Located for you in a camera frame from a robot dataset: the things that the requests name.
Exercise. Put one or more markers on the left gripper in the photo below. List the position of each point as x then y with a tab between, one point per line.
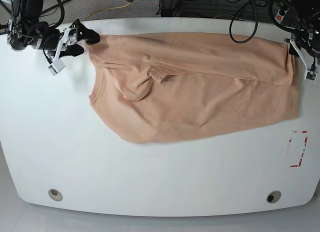
309	41

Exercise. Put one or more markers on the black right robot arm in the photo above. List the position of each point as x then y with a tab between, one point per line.
25	29

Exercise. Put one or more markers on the black tripod stand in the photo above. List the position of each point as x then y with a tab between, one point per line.
54	7

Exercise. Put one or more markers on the red tape rectangle marking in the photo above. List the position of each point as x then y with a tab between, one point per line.
296	148

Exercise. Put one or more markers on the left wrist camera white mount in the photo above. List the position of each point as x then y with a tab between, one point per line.
310	72

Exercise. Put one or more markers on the peach T-shirt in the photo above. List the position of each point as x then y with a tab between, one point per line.
170	87

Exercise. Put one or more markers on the right table grommet hole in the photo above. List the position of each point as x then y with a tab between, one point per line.
273	197

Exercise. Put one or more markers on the table grommet hole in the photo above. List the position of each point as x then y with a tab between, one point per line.
55	195
273	197

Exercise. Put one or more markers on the white power strip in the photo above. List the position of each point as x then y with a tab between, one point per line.
281	14

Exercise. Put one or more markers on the left table grommet hole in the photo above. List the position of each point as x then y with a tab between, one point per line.
55	195

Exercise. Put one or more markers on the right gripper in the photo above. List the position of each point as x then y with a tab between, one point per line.
69	46

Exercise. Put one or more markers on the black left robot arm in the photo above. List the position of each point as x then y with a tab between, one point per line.
306	13

